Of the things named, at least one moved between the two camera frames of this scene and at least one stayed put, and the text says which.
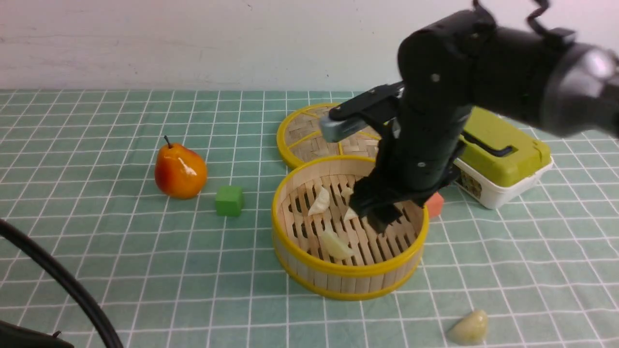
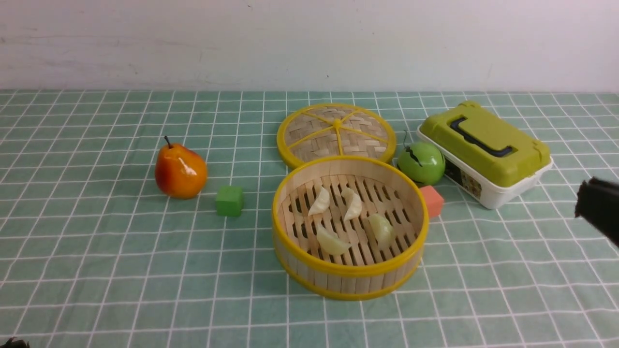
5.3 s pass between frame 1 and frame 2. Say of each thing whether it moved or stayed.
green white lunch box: stayed
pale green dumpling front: moved
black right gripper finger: moved
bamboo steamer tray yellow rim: stayed
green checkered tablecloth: stayed
